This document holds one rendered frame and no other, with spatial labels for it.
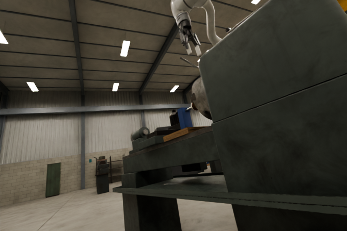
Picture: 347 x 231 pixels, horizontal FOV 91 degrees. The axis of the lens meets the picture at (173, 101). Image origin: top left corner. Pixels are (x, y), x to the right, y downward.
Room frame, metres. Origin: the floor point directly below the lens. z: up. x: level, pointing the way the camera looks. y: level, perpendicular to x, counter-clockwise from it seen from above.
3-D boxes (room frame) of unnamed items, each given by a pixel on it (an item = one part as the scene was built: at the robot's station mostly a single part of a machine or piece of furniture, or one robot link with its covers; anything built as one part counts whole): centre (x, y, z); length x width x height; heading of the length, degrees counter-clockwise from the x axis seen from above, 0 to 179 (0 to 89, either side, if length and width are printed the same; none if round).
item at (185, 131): (1.32, -0.10, 0.88); 0.36 x 0.30 x 0.04; 128
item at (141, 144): (1.61, 0.08, 0.89); 0.53 x 0.30 x 0.06; 128
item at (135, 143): (2.04, 0.47, 1.01); 0.30 x 0.20 x 0.29; 38
